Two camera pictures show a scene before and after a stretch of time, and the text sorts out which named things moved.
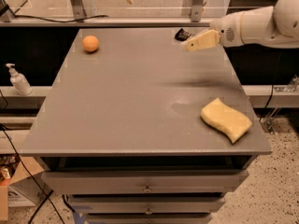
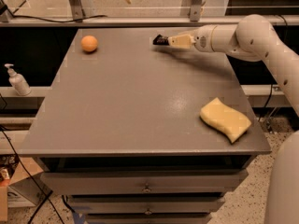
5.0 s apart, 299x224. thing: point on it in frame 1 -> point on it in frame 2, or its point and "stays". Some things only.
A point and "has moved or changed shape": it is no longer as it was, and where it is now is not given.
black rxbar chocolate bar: (182, 35) has moved or changed shape
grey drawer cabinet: (122, 133) stays
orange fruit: (90, 43) stays
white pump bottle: (19, 81) stays
